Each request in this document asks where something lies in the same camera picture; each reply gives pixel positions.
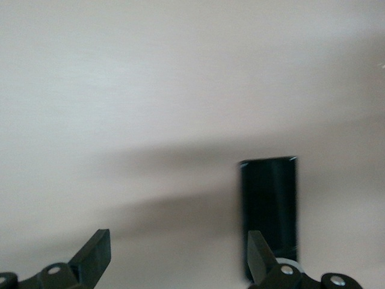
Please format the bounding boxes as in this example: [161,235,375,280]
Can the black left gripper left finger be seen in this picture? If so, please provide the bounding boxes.
[0,228,112,289]

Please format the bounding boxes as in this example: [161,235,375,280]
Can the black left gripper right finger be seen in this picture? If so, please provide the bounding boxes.
[247,230,365,289]

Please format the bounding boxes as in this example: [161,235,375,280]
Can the tall black smartphone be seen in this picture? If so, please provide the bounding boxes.
[238,155,299,282]

